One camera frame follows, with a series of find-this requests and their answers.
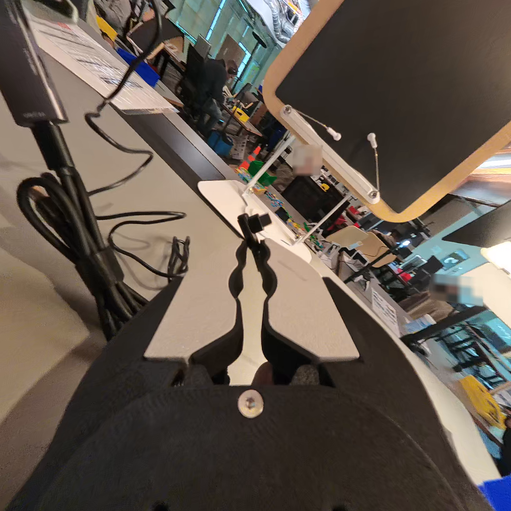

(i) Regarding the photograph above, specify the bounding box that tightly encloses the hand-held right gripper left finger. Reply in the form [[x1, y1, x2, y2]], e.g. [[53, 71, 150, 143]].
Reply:
[[142, 239, 247, 378]]

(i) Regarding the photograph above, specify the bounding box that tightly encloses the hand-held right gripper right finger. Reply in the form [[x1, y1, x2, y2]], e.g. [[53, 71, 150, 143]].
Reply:
[[255, 237, 360, 378]]

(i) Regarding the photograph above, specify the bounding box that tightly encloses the thin black usb-c cable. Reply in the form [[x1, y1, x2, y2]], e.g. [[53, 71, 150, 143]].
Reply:
[[85, 0, 273, 279]]

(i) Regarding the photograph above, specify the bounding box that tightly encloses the strapped black cable bundle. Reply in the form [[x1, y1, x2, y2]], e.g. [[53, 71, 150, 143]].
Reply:
[[16, 121, 149, 343]]

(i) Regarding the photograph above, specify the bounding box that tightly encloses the blue plastic bin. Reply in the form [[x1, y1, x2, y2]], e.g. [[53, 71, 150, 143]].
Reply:
[[476, 474, 511, 511]]

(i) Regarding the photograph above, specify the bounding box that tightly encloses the grey usb hub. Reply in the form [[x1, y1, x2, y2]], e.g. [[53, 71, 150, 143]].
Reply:
[[0, 0, 69, 127]]

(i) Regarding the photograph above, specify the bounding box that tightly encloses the beige chair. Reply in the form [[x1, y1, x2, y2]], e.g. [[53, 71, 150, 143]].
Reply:
[[355, 231, 401, 269], [324, 225, 370, 251]]

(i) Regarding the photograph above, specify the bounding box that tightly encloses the pile of toy bricks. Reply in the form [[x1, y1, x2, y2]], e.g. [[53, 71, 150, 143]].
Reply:
[[235, 167, 321, 249]]

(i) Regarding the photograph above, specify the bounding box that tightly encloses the green plastic bin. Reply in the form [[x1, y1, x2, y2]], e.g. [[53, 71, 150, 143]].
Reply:
[[247, 159, 278, 187]]

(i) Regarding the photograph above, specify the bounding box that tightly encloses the orange traffic cone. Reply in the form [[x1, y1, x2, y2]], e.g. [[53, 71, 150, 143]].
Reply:
[[239, 145, 263, 169]]

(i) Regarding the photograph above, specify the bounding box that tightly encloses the black board with wooden edge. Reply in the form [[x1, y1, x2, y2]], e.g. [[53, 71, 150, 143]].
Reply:
[[262, 0, 511, 224]]

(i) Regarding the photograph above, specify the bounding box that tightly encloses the small blue bin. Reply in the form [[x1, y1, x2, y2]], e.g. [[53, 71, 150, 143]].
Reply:
[[117, 47, 161, 87]]

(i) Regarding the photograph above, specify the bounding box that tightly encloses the printed instruction sheet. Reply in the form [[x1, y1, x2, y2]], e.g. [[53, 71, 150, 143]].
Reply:
[[29, 15, 179, 113]]

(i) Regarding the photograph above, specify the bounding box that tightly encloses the yellow plastic container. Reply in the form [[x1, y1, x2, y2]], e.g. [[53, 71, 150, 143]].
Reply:
[[95, 15, 119, 41]]

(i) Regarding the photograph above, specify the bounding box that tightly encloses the dark wall poster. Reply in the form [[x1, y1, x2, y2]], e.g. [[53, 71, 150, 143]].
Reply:
[[438, 249, 470, 273]]

